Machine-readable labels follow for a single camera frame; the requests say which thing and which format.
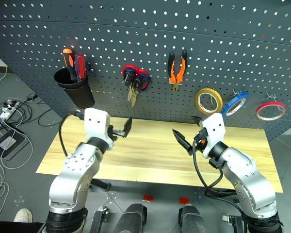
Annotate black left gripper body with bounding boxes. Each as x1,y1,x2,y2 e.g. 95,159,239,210
108,125,126,142

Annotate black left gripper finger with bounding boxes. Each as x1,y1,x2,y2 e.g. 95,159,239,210
123,118,133,138

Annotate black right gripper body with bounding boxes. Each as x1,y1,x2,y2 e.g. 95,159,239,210
194,128,208,154

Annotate blue tape roll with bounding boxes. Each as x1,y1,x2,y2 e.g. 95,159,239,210
220,91,250,119

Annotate orange and black pliers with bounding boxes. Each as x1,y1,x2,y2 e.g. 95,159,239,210
167,50,188,94

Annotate red handled screwdriver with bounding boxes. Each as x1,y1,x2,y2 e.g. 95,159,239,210
74,53,88,82

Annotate dark grey pegboard wall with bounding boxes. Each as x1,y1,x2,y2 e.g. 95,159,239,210
0,0,291,143

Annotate yellow tape roll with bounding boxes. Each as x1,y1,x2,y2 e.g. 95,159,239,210
194,87,223,115

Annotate silver pegboard hook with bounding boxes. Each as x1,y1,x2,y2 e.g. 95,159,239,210
206,87,215,107
266,93,279,105
232,89,245,107

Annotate black plastic cup holder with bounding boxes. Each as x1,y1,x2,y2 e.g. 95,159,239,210
53,67,96,109

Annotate red and blue scissors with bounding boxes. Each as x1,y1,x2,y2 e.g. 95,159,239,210
122,64,151,109

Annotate red tape roll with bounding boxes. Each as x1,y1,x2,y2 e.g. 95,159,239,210
256,101,287,122

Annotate dark rounded shape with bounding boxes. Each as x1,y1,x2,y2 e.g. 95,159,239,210
178,205,206,233
116,203,148,233

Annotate orange and black screwdriver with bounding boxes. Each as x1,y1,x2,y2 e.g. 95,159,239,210
62,48,78,82

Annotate black flat floor device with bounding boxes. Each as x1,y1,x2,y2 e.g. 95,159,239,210
0,128,30,160

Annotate white shoe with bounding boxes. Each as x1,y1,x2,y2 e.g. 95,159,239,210
14,208,33,223

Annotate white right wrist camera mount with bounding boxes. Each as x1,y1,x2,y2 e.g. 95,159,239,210
199,113,226,160

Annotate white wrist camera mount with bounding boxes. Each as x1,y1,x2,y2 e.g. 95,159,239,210
199,113,226,160
83,108,112,144

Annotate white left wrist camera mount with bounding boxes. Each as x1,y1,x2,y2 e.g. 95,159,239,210
83,108,112,144

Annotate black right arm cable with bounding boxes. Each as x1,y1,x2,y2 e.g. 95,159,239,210
192,132,243,209

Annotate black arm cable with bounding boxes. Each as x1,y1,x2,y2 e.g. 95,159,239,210
192,132,243,209
59,110,85,157

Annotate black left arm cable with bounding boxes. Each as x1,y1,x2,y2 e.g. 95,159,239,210
59,110,85,157

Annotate black floor cable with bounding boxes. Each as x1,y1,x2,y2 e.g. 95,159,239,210
37,108,64,127

